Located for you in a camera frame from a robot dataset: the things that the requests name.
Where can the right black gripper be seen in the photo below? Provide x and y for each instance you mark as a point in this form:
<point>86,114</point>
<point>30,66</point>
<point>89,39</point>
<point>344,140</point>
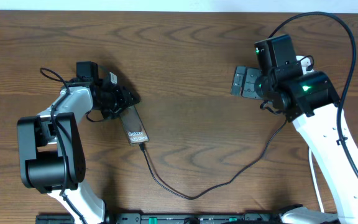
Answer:
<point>247,90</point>

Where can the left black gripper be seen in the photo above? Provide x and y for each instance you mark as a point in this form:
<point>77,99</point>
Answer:
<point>122,94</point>

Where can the bronze Galaxy smartphone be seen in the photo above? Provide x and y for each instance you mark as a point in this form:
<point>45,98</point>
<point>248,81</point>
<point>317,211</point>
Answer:
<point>133,126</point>

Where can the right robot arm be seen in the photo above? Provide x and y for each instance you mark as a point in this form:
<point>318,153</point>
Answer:
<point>287,84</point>

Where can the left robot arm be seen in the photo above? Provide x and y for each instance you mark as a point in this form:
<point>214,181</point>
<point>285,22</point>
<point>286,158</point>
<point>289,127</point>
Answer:
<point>51,156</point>

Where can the black USB plug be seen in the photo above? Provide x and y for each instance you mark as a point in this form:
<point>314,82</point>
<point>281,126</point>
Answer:
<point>309,67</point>

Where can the white power strip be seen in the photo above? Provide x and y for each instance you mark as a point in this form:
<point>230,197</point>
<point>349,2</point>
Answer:
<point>305,61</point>

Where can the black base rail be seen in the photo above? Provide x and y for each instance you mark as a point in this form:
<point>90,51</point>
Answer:
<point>136,218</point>

